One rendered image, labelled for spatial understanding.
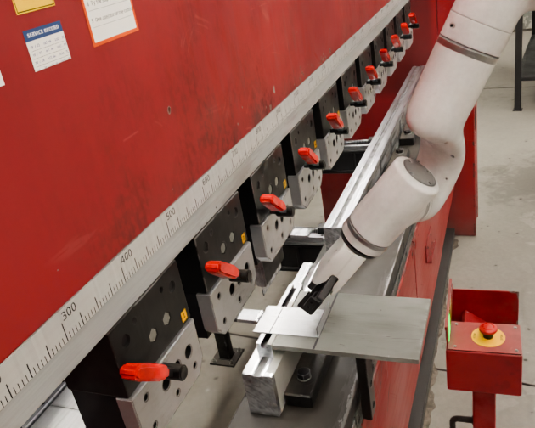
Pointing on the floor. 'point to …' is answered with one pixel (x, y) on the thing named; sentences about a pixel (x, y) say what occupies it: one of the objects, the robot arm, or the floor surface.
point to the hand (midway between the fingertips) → (313, 294)
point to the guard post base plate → (228, 359)
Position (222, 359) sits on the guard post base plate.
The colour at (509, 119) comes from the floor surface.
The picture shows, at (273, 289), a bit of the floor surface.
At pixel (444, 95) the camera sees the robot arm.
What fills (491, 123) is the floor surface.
